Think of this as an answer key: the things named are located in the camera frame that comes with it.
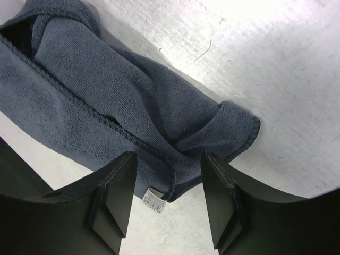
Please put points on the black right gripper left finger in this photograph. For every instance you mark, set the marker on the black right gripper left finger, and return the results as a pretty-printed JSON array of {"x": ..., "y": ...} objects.
[{"x": 88, "y": 216}]

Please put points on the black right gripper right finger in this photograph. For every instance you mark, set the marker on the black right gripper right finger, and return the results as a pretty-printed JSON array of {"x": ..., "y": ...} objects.
[{"x": 250, "y": 217}]

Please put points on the grey towel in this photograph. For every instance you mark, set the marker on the grey towel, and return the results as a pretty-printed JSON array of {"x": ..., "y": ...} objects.
[{"x": 89, "y": 101}]

